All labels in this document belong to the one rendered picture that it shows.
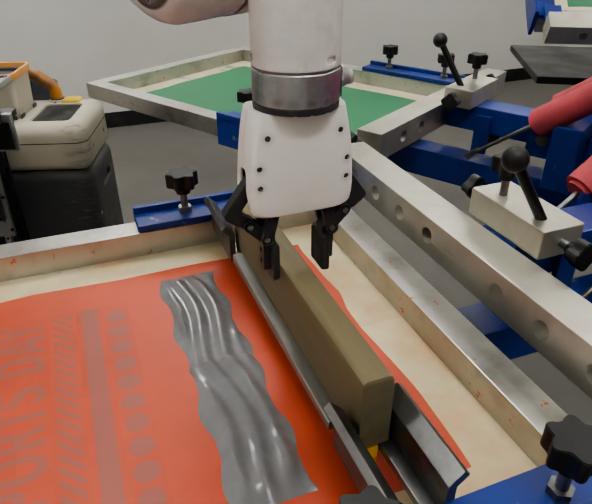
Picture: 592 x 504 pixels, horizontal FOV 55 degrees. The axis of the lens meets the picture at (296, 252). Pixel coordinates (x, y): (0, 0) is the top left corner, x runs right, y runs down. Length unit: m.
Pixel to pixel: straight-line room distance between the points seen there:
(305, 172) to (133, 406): 0.28
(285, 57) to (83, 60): 3.91
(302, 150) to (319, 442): 0.26
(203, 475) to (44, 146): 1.18
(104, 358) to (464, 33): 4.98
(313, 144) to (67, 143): 1.13
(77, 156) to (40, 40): 2.79
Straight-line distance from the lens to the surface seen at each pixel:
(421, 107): 1.16
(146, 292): 0.75
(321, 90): 0.47
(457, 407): 0.59
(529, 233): 0.67
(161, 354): 0.65
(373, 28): 4.92
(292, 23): 0.46
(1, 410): 0.64
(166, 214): 0.83
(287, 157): 0.49
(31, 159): 1.61
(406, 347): 0.65
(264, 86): 0.48
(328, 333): 0.49
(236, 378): 0.60
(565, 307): 0.61
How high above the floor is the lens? 1.37
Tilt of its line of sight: 31 degrees down
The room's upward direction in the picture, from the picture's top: straight up
